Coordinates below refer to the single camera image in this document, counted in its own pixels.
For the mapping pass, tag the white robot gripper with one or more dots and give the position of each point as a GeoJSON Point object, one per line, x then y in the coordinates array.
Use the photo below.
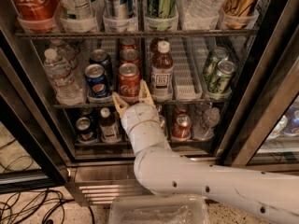
{"type": "Point", "coordinates": [139, 115]}

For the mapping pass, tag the red coke can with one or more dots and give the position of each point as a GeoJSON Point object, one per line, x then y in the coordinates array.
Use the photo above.
{"type": "Point", "coordinates": [127, 43]}
{"type": "Point", "coordinates": [129, 78]}
{"type": "Point", "coordinates": [130, 56]}

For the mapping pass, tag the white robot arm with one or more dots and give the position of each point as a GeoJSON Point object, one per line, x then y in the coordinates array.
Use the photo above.
{"type": "Point", "coordinates": [281, 216]}

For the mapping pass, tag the bottom shelf pink can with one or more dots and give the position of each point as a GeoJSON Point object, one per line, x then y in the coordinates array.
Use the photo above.
{"type": "Point", "coordinates": [163, 125]}

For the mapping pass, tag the front blue pepsi can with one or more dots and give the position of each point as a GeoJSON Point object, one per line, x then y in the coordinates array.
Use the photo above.
{"type": "Point", "coordinates": [97, 80]}

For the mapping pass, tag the blue pepsi can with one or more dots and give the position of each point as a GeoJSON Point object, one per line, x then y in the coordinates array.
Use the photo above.
{"type": "Point", "coordinates": [101, 57]}
{"type": "Point", "coordinates": [97, 80]}

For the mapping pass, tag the bottom shelf tea bottle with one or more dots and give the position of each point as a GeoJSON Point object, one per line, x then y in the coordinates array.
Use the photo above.
{"type": "Point", "coordinates": [109, 126]}

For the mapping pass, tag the rear blue pepsi can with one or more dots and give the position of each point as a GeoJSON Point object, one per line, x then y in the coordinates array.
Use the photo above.
{"type": "Point", "coordinates": [101, 57]}

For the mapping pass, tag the bottom shelf pepsi can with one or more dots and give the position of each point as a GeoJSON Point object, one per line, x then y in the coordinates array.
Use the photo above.
{"type": "Point", "coordinates": [86, 131]}

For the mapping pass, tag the bottom shelf red can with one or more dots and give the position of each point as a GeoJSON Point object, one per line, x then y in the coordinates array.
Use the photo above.
{"type": "Point", "coordinates": [181, 127]}

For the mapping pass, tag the empty white shelf tray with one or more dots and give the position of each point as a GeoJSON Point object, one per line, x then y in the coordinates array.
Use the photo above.
{"type": "Point", "coordinates": [186, 83]}

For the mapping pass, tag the bottom shelf water bottle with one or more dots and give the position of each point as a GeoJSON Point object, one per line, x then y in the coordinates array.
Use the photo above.
{"type": "Point", "coordinates": [207, 120]}

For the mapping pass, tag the shelf water bottle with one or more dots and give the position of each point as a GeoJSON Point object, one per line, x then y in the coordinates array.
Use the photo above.
{"type": "Point", "coordinates": [204, 0]}
{"type": "Point", "coordinates": [207, 120]}

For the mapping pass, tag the front green soda can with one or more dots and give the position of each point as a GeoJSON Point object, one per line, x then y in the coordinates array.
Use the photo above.
{"type": "Point", "coordinates": [221, 77]}

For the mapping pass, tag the green soda can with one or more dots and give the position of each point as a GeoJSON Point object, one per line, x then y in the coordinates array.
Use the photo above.
{"type": "Point", "coordinates": [214, 56]}
{"type": "Point", "coordinates": [221, 77]}

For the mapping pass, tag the steel fridge base grille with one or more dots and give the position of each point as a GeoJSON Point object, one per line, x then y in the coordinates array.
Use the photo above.
{"type": "Point", "coordinates": [106, 181]}

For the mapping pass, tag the rear green soda can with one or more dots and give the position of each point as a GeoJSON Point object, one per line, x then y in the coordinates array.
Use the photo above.
{"type": "Point", "coordinates": [214, 56]}

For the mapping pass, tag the top shelf silver blue can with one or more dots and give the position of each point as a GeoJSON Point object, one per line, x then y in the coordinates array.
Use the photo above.
{"type": "Point", "coordinates": [119, 9]}

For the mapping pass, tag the top shelf green can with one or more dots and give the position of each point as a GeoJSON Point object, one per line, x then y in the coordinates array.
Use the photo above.
{"type": "Point", "coordinates": [161, 9]}

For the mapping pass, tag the top shelf clear bottle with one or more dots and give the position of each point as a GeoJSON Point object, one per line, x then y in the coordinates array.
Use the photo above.
{"type": "Point", "coordinates": [77, 9]}

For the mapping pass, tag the top shelf water bottle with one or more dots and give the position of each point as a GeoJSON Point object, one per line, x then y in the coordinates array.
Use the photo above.
{"type": "Point", "coordinates": [204, 0]}

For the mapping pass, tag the glass fridge door right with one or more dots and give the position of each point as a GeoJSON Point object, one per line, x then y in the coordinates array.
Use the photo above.
{"type": "Point", "coordinates": [252, 148]}

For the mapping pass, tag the top shelf orange can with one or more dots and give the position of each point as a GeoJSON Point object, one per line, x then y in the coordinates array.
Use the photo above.
{"type": "Point", "coordinates": [239, 14]}

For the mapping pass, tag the blue can behind glass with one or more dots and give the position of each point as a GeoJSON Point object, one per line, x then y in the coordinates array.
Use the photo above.
{"type": "Point", "coordinates": [292, 127]}

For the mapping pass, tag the front brown tea bottle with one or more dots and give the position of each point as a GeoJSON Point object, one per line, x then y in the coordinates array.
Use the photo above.
{"type": "Point", "coordinates": [161, 73]}

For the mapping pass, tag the brown tea bottle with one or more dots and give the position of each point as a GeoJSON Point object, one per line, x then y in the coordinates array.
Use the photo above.
{"type": "Point", "coordinates": [161, 73]}
{"type": "Point", "coordinates": [154, 44]}

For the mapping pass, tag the rear brown tea bottle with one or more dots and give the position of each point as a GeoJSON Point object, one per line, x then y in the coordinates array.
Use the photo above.
{"type": "Point", "coordinates": [154, 44]}

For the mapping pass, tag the front clear water bottle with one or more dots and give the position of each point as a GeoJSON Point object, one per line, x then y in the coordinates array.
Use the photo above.
{"type": "Point", "coordinates": [62, 79]}

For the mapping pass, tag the clear water bottle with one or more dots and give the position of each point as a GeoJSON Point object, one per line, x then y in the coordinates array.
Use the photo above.
{"type": "Point", "coordinates": [65, 50]}
{"type": "Point", "coordinates": [62, 79]}

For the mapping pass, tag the rear clear water bottle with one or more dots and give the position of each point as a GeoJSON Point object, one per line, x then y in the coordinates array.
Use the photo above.
{"type": "Point", "coordinates": [65, 50]}

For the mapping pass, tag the clear plastic bin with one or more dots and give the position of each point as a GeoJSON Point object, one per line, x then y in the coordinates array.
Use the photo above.
{"type": "Point", "coordinates": [151, 209]}

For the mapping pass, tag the large red coca-cola bottle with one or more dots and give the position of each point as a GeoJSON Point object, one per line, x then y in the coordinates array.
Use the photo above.
{"type": "Point", "coordinates": [37, 16]}

